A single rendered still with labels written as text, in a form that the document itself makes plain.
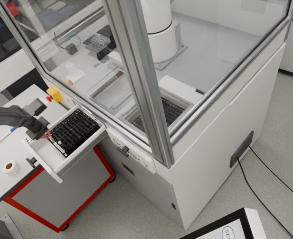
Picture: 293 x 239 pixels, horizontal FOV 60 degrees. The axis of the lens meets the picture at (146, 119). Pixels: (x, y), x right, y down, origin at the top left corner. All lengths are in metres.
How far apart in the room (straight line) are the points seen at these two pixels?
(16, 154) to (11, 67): 0.65
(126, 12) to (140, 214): 1.63
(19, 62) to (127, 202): 1.26
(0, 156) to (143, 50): 1.25
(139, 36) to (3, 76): 1.51
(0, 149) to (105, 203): 0.86
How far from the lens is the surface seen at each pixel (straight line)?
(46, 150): 1.41
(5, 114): 0.95
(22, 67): 2.00
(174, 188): 1.18
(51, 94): 1.56
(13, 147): 1.66
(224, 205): 1.96
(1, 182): 1.56
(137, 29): 0.56
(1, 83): 1.99
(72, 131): 1.32
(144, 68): 0.61
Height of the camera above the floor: 1.84
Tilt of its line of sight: 50 degrees down
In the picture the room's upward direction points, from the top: 17 degrees counter-clockwise
